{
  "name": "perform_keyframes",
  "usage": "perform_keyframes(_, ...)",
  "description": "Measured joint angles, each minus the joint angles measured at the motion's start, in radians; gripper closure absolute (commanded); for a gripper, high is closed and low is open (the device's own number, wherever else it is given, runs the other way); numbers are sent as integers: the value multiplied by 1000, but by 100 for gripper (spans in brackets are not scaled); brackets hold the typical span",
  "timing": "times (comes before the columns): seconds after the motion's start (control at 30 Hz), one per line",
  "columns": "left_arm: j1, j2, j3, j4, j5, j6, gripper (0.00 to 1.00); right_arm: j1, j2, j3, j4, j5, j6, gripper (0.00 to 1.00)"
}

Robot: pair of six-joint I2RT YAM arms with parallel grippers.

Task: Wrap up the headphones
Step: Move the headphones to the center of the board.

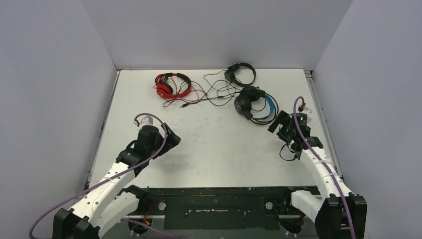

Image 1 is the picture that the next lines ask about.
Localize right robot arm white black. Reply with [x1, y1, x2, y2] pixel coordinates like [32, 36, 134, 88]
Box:
[268, 111, 367, 239]

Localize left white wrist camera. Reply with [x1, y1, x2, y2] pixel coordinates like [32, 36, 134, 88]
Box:
[133, 116, 153, 127]

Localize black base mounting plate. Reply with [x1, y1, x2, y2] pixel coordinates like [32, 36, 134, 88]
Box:
[118, 186, 321, 231]

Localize red headphones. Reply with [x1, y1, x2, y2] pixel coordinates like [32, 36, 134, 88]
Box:
[153, 72, 208, 108]

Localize large black blue headphones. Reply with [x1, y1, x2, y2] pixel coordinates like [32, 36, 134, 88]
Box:
[180, 86, 280, 126]

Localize small black headphones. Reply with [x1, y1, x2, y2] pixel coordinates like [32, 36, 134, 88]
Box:
[203, 62, 257, 98]

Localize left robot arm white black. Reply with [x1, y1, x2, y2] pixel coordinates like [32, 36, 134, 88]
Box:
[52, 123, 181, 239]

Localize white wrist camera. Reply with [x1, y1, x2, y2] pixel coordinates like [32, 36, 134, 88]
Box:
[133, 116, 153, 127]
[297, 103, 313, 114]

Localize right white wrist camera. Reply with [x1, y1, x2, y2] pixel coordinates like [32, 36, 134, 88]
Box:
[297, 103, 313, 114]

